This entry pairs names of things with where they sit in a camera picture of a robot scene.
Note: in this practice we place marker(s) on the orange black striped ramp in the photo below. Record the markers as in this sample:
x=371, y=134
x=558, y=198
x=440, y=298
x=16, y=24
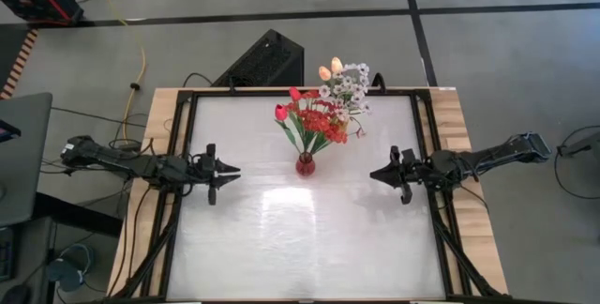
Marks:
x=16, y=65

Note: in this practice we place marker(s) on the red tulip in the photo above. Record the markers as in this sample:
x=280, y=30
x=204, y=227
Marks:
x=295, y=94
x=281, y=112

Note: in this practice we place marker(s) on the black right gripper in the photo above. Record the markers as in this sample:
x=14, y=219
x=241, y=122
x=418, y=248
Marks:
x=417, y=175

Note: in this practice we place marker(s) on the black stand foot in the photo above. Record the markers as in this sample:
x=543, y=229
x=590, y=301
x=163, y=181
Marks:
x=581, y=144

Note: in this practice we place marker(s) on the gray desk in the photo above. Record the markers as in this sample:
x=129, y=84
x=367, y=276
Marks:
x=23, y=163

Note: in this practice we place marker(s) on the black table frame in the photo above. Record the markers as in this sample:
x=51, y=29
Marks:
x=304, y=92

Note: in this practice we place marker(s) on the cream tulip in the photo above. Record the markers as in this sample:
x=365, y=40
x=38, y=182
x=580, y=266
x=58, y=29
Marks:
x=325, y=73
x=336, y=65

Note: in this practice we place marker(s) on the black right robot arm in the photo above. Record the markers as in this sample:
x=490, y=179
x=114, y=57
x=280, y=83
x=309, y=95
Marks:
x=492, y=156

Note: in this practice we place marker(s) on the red blossom flower bunch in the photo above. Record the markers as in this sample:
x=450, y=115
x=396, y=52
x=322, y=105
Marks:
x=323, y=123

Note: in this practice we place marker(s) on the black keyboard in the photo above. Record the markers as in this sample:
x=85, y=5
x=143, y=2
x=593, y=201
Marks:
x=5, y=252

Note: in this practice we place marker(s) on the large white blossom bunch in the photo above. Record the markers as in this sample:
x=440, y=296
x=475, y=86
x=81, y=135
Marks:
x=347, y=81

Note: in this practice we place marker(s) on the dark round headphones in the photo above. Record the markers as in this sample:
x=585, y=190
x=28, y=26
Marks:
x=70, y=266

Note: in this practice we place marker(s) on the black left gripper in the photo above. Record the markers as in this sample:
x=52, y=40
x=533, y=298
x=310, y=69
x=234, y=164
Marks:
x=212, y=179

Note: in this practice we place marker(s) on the red glass vase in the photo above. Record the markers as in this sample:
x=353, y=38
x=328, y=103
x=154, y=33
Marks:
x=305, y=165

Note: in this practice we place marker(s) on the yellow glass bottle vase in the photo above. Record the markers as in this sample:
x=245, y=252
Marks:
x=347, y=126

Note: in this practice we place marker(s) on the black perforated box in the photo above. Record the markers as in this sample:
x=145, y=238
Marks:
x=262, y=60

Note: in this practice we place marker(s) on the small pale blossom bunch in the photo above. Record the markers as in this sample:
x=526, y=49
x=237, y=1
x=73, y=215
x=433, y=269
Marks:
x=361, y=131

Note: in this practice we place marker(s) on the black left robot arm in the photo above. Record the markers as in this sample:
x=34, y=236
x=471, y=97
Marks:
x=117, y=161

